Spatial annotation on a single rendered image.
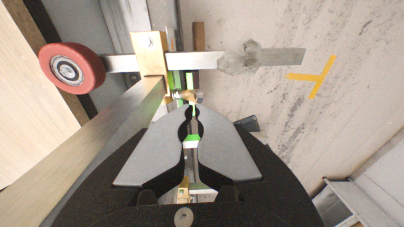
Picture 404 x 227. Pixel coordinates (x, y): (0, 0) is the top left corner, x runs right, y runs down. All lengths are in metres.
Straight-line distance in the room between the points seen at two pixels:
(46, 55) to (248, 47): 0.31
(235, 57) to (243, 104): 1.10
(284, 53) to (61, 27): 0.46
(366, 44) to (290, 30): 0.68
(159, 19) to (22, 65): 0.28
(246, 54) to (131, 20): 0.39
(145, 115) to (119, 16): 0.42
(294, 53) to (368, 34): 1.45
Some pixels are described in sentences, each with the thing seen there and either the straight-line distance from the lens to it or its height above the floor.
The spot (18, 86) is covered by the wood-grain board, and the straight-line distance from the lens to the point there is 0.38.
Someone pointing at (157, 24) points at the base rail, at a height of 0.70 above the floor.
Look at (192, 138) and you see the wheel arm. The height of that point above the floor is 0.82.
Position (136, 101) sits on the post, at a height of 0.98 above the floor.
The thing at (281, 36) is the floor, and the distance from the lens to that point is 1.30.
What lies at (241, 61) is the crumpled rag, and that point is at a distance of 0.25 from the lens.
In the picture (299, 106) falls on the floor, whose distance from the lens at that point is 1.65.
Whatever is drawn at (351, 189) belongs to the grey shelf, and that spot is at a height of 0.20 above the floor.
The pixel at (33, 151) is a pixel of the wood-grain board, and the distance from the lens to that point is 0.50.
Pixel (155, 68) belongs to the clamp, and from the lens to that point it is 0.27.
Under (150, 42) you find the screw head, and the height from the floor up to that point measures 0.88.
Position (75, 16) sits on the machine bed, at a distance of 0.48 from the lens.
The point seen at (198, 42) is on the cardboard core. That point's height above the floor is 0.08.
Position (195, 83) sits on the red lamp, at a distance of 0.44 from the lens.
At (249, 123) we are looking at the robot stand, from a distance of 1.42.
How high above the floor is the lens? 1.12
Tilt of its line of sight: 59 degrees down
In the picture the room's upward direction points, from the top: 176 degrees clockwise
